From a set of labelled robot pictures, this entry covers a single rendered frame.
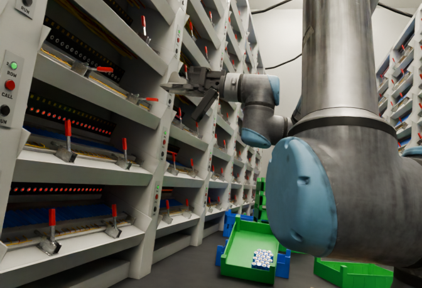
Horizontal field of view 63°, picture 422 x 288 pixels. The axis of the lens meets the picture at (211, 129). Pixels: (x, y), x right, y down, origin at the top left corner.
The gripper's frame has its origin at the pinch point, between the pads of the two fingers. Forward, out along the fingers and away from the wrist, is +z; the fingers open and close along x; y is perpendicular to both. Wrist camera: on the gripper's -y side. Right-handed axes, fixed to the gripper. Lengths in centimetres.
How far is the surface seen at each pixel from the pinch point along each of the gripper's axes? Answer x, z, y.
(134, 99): 10.3, 5.0, -6.5
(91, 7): 37.6, 5.0, 8.3
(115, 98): 22.8, 3.9, -9.3
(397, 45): -209, -119, 108
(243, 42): -149, 5, 80
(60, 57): 40.3, 8.4, -5.0
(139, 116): 6.2, 4.3, -10.8
